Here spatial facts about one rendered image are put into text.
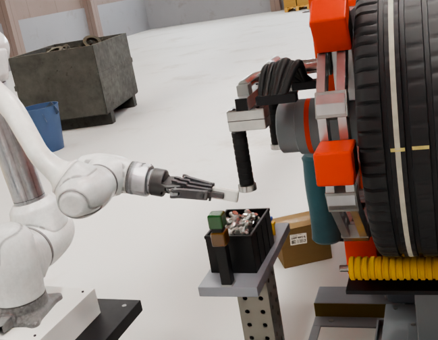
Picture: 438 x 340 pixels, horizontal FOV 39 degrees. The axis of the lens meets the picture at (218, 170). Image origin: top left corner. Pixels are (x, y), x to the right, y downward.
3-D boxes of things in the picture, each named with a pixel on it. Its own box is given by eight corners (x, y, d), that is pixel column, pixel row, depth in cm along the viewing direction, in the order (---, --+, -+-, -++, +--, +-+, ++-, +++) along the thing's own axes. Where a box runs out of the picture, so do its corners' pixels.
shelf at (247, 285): (258, 297, 166) (256, 287, 165) (199, 297, 171) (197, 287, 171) (290, 230, 204) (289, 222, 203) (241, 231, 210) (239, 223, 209)
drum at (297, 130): (364, 157, 148) (359, 99, 144) (278, 162, 155) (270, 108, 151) (370, 140, 161) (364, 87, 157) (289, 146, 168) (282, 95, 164)
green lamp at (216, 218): (223, 229, 162) (220, 215, 161) (208, 230, 163) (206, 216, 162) (227, 223, 165) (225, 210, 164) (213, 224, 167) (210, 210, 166)
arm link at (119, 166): (136, 189, 175) (119, 206, 163) (85, 179, 177) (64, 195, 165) (139, 152, 171) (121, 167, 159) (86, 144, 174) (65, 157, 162)
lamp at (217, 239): (226, 247, 163) (223, 233, 162) (212, 247, 165) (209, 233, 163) (230, 240, 167) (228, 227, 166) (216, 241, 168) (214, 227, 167)
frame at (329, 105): (364, 272, 136) (337, 21, 120) (334, 273, 138) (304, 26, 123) (380, 186, 185) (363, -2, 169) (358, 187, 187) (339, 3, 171)
